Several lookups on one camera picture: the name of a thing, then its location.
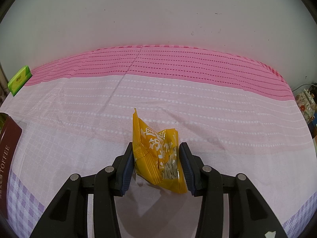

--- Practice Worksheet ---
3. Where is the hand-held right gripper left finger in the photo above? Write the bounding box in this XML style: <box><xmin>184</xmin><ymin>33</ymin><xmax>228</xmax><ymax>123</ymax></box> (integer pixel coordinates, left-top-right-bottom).
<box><xmin>30</xmin><ymin>142</ymin><xmax>135</xmax><ymax>238</ymax></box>

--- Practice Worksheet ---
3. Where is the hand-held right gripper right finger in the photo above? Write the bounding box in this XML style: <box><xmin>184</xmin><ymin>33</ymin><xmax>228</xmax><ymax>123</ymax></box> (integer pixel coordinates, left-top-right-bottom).
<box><xmin>179</xmin><ymin>142</ymin><xmax>288</xmax><ymax>238</ymax></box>

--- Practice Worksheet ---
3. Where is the orange snack packet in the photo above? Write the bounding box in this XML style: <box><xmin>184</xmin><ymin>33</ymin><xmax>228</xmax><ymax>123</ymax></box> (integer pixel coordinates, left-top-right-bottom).
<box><xmin>132</xmin><ymin>108</ymin><xmax>188</xmax><ymax>194</ymax></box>

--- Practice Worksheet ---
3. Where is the maroon and gold tin box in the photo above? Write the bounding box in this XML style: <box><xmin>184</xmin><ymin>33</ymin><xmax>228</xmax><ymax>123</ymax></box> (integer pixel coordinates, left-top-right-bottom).
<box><xmin>0</xmin><ymin>112</ymin><xmax>23</xmax><ymax>201</ymax></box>

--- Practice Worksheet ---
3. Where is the pink and purple checked sheet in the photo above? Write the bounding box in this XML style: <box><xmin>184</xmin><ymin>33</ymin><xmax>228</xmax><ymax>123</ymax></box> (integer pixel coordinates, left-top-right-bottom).
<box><xmin>0</xmin><ymin>45</ymin><xmax>317</xmax><ymax>238</ymax></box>

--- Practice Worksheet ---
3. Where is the stack of colourful boxes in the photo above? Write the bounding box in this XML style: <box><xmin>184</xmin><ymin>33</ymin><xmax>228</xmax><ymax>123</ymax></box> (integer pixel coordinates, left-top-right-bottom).
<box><xmin>308</xmin><ymin>114</ymin><xmax>317</xmax><ymax>139</ymax></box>

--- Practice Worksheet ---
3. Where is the floral ceramic teapot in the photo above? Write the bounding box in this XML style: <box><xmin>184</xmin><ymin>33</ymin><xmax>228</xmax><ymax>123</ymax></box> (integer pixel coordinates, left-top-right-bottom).
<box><xmin>296</xmin><ymin>89</ymin><xmax>317</xmax><ymax>124</ymax></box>

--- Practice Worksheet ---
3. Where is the green tissue pack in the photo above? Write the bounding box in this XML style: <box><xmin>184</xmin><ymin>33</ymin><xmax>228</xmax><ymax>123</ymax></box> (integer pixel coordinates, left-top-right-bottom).
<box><xmin>7</xmin><ymin>65</ymin><xmax>32</xmax><ymax>97</ymax></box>

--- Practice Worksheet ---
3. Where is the beige curtain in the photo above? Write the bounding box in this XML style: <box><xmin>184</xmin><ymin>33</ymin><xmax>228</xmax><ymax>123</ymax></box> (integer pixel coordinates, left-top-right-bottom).
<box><xmin>0</xmin><ymin>64</ymin><xmax>8</xmax><ymax>105</ymax></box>

